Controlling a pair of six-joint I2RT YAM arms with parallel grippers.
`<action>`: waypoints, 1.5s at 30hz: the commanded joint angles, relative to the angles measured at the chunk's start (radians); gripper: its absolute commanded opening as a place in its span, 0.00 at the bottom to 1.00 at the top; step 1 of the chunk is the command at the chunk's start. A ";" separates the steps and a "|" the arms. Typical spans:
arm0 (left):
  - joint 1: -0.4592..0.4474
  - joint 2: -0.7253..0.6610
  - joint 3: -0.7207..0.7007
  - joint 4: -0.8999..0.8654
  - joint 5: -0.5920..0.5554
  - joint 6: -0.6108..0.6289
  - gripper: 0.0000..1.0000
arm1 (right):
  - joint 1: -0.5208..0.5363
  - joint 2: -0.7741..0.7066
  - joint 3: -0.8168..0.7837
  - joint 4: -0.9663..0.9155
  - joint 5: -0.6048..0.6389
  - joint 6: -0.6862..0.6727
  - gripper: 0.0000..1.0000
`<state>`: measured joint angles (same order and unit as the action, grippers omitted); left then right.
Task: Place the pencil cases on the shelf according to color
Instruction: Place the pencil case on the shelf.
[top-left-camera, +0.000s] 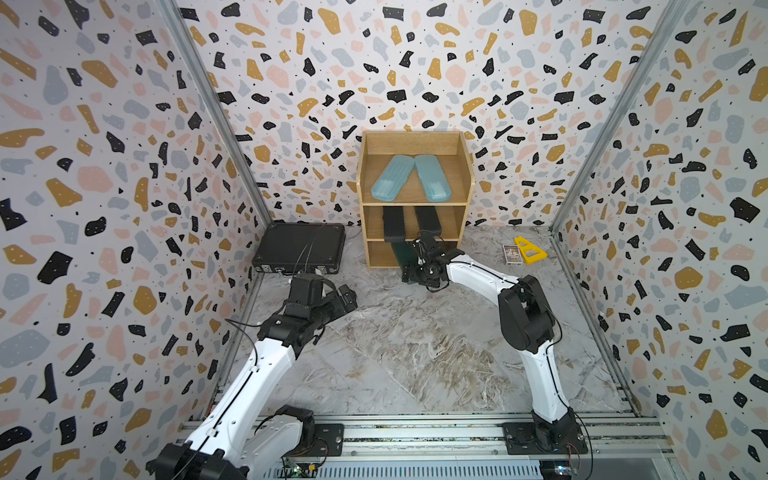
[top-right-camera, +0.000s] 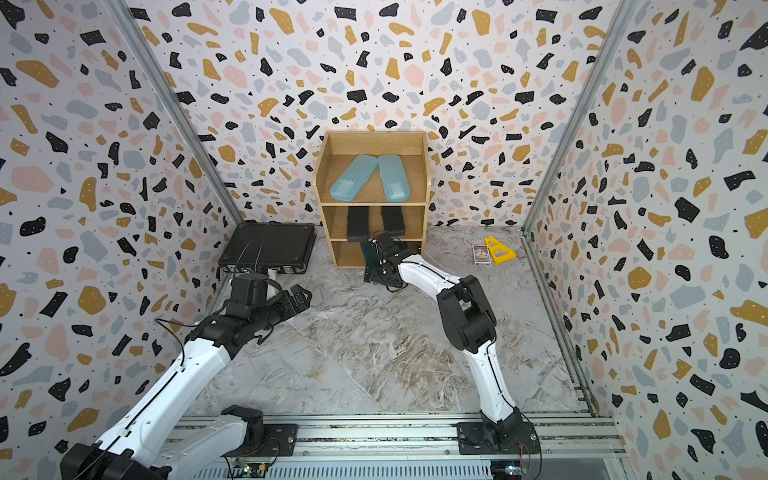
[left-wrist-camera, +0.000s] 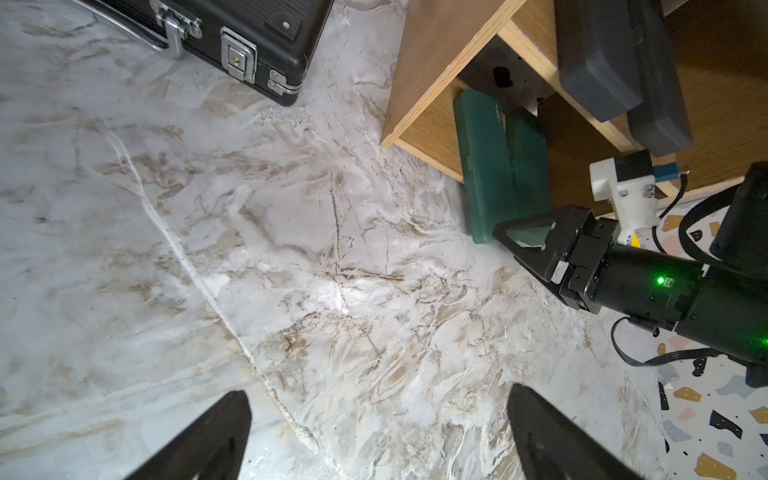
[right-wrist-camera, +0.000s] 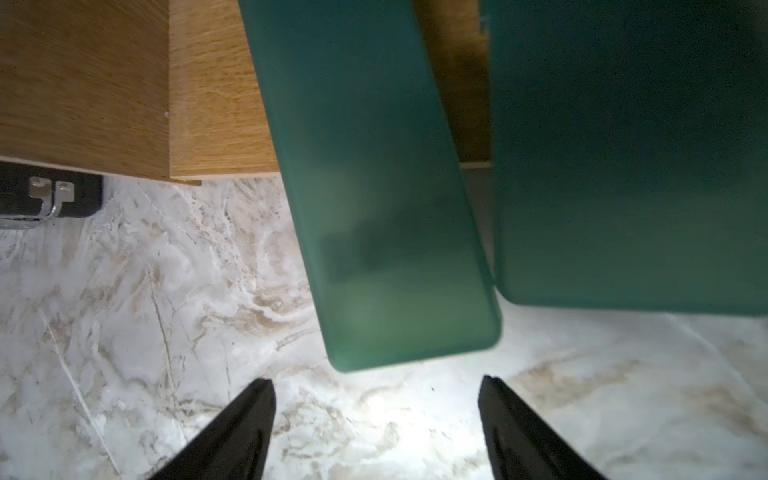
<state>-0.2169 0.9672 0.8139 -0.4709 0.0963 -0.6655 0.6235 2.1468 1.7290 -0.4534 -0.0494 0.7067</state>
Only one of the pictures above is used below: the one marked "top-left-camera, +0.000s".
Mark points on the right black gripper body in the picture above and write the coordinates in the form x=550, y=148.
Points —
x=419, y=274

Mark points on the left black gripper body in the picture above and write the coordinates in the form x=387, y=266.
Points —
x=329, y=308

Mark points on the green pencil case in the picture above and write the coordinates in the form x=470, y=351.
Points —
x=405, y=254

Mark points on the black pencil case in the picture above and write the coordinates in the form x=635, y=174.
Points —
x=428, y=221
x=394, y=230

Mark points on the light blue pencil case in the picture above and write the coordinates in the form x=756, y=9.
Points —
x=389, y=184
x=433, y=179

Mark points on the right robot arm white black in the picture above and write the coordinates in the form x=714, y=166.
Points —
x=527, y=324

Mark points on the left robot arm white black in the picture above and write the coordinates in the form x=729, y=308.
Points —
x=240, y=396

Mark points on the wooden three-tier shelf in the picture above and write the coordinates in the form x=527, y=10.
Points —
x=377, y=149

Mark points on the black flat case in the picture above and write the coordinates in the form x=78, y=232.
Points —
x=291, y=248

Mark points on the small card box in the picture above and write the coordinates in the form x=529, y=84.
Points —
x=512, y=255

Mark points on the yellow triangular plastic piece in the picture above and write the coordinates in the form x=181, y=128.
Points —
x=529, y=251

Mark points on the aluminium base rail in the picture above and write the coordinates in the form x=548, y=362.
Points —
x=477, y=446

